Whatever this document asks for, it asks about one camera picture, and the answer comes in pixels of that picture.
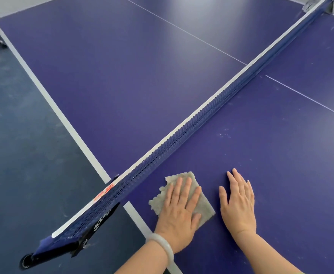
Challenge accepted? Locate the blue table tennis table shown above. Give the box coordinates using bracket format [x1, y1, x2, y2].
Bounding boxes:
[0, 0, 334, 274]

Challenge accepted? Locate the person's right hand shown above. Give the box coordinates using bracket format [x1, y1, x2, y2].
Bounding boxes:
[219, 168, 257, 236]

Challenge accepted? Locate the person's left forearm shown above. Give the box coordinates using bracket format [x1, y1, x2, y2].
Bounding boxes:
[114, 244, 169, 274]

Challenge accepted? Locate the white jade bracelet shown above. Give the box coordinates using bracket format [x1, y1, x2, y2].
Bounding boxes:
[145, 233, 174, 264]

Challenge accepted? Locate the dark table tennis net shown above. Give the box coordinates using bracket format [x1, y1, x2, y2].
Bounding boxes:
[33, 0, 334, 256]

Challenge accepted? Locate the person's right forearm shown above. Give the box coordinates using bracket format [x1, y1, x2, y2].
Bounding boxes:
[232, 229, 304, 274]

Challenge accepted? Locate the person's left hand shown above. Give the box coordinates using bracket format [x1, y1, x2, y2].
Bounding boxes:
[154, 177, 203, 254]

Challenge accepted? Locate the grey cleaning cloth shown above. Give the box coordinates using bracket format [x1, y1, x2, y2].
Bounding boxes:
[148, 171, 216, 230]

